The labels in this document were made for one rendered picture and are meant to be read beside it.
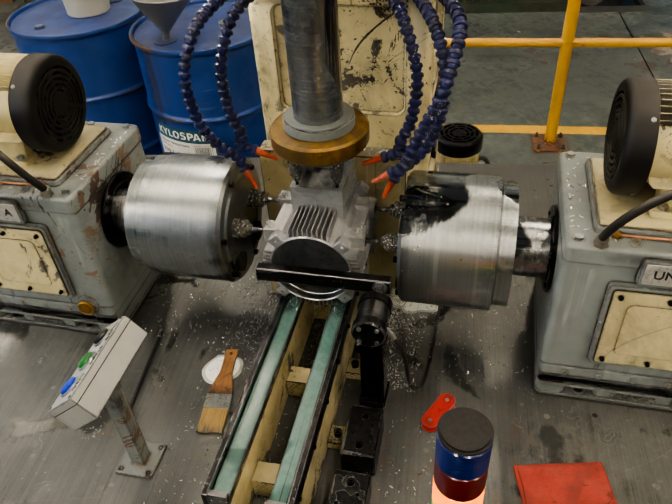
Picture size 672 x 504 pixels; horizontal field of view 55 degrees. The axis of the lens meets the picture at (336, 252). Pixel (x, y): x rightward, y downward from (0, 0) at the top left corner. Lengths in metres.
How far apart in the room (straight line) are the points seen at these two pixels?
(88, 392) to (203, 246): 0.35
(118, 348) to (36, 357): 0.47
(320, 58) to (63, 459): 0.84
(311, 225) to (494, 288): 0.34
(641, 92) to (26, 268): 1.16
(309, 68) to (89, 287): 0.66
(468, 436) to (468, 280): 0.46
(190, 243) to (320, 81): 0.39
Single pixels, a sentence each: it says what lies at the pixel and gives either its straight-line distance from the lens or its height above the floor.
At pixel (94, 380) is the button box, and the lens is 1.03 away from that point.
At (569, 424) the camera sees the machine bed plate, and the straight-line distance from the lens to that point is 1.28.
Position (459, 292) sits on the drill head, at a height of 1.02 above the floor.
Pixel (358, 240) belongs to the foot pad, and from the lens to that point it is 1.18.
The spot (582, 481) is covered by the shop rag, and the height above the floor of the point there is 0.81.
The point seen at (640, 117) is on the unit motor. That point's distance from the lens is 1.04.
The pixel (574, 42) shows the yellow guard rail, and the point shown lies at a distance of 3.38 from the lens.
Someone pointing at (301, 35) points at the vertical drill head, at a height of 1.42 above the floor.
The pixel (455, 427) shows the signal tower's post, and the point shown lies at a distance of 0.73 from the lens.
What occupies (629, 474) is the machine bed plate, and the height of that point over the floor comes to 0.80.
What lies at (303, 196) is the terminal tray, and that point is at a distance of 1.20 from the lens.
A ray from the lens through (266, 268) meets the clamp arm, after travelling 1.20.
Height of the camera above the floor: 1.81
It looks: 40 degrees down
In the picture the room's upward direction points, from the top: 4 degrees counter-clockwise
